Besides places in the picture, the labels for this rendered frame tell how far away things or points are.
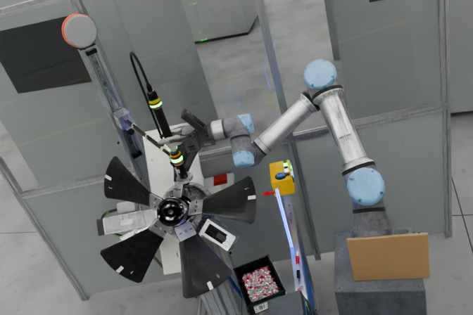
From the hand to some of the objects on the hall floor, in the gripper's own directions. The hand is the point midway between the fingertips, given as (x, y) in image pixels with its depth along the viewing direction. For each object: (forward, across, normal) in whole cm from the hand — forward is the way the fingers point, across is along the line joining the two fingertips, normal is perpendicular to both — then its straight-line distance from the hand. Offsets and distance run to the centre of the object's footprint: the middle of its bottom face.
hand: (161, 137), depth 172 cm
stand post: (+11, +33, -154) cm, 158 cm away
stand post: (+11, +10, -154) cm, 155 cm away
